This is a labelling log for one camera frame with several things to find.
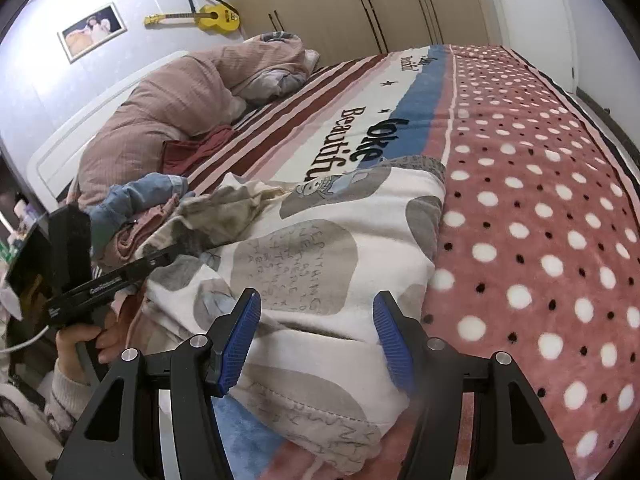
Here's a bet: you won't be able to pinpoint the wooden wardrobe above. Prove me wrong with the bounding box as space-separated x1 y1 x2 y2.
219 0 497 69

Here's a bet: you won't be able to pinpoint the pink cloth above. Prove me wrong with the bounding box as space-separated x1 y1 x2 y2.
111 194 182 263

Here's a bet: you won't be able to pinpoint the white bottle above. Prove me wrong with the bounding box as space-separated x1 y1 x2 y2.
14 194 40 228

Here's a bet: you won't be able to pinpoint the yellow guitar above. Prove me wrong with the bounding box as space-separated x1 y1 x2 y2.
143 4 241 35

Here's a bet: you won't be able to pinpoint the dark red cloth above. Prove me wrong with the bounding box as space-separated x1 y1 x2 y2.
161 125 237 174

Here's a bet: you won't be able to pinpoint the beige bear-print blanket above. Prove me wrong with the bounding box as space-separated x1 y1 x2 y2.
134 156 447 477

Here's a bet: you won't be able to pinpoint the white door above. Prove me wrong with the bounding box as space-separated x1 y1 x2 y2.
479 0 587 97

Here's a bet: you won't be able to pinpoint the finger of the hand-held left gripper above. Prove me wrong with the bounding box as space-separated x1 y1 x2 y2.
117 247 188 288

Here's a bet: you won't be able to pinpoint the blue denim pants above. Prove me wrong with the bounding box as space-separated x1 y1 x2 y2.
89 172 190 253

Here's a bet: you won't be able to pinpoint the white cable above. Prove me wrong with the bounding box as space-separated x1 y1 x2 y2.
0 324 52 357

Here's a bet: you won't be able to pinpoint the pink duvet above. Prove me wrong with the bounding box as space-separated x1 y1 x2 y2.
74 31 321 208

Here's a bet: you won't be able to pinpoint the white headboard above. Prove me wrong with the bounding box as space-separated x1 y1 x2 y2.
26 49 202 198

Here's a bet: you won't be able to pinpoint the person's left forearm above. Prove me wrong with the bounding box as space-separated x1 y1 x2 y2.
42 360 103 433

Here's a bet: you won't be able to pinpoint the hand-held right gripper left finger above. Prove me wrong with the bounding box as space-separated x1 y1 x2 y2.
50 287 263 480

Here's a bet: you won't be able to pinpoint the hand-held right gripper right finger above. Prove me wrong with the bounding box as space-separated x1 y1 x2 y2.
372 290 573 480

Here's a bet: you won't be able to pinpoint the framed wall picture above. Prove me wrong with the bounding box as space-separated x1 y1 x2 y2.
56 2 128 65

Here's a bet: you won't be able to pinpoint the person's left hand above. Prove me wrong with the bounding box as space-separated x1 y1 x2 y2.
54 321 125 388

